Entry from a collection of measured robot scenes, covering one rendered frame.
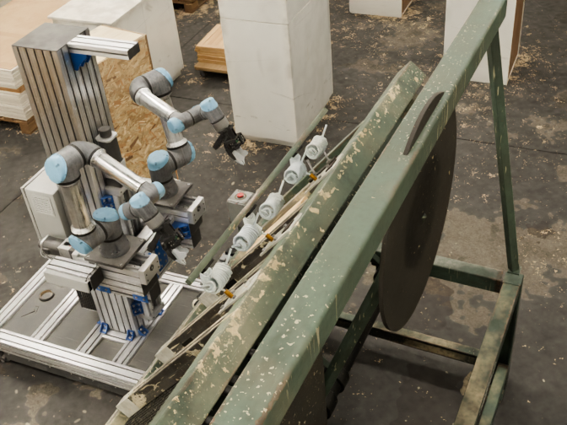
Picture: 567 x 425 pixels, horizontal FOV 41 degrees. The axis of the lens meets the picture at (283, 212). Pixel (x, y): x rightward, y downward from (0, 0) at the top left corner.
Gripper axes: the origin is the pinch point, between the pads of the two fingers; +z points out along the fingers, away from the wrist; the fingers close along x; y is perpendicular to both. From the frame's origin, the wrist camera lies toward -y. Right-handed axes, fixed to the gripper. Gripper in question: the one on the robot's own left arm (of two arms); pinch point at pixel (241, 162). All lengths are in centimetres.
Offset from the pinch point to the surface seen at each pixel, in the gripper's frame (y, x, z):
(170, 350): -9, -93, 34
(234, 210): -40, 18, 33
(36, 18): -345, 250, -100
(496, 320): 88, -8, 111
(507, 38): 15, 356, 112
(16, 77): -306, 160, -71
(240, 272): 14, -55, 27
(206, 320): 23, -93, 21
